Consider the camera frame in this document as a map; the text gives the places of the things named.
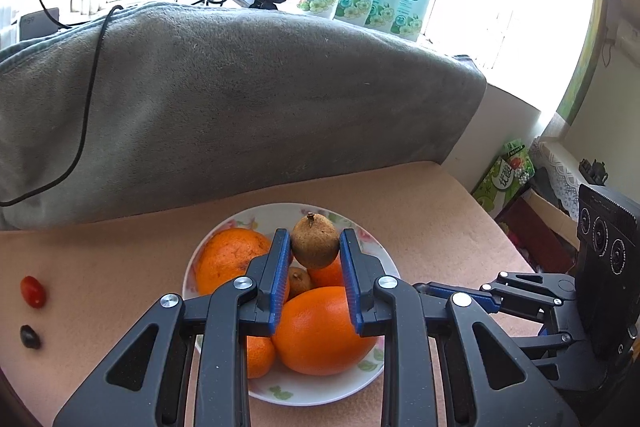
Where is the medium orange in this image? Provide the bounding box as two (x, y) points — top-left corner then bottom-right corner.
(307, 254), (346, 288)

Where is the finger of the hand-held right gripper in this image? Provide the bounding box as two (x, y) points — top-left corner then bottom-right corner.
(412, 271), (576, 320)
(515, 332), (586, 385)

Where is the small mandarin orange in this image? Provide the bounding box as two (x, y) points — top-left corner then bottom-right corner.
(245, 334), (277, 379)

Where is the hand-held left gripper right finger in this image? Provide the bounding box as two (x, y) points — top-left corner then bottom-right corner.
(339, 228), (581, 427)

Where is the brown longan with stem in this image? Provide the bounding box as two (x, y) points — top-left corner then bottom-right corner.
(291, 213), (341, 269)

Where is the red cherry tomato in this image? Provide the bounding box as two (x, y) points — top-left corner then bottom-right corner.
(20, 276), (48, 309)

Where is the dark grape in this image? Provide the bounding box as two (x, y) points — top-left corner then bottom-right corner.
(20, 324), (42, 350)

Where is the cardboard box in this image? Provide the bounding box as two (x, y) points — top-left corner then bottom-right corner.
(495, 189), (581, 275)

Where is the dark teapot figurine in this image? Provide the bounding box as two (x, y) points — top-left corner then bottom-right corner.
(579, 158), (610, 185)

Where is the black cable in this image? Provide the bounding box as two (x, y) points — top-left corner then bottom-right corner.
(0, 4), (125, 208)

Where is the rough-skinned blemished orange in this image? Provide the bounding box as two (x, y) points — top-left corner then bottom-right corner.
(195, 228), (273, 297)

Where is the white floral plate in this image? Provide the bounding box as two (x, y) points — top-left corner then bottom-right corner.
(182, 203), (401, 406)

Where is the white lace cloth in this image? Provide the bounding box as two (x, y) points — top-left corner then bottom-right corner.
(530, 138), (586, 218)

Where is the grey towel-covered bolster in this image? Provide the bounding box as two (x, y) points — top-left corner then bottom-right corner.
(0, 2), (488, 230)

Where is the large smooth orange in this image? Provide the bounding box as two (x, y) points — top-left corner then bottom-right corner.
(271, 286), (378, 376)

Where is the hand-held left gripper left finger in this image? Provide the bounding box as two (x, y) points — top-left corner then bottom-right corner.
(52, 228), (292, 427)

